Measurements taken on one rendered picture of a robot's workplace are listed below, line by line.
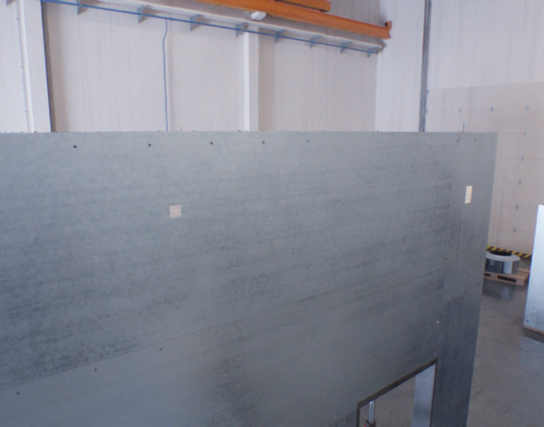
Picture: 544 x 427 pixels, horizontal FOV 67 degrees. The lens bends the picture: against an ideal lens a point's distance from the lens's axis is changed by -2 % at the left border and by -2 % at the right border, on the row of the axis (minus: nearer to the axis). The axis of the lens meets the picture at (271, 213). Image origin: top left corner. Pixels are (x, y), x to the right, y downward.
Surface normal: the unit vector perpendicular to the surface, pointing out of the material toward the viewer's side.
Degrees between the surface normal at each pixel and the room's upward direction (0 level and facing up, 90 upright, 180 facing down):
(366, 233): 90
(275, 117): 90
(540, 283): 90
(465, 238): 90
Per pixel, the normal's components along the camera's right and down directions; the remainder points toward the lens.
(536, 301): -0.80, 0.11
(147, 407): 0.60, 0.15
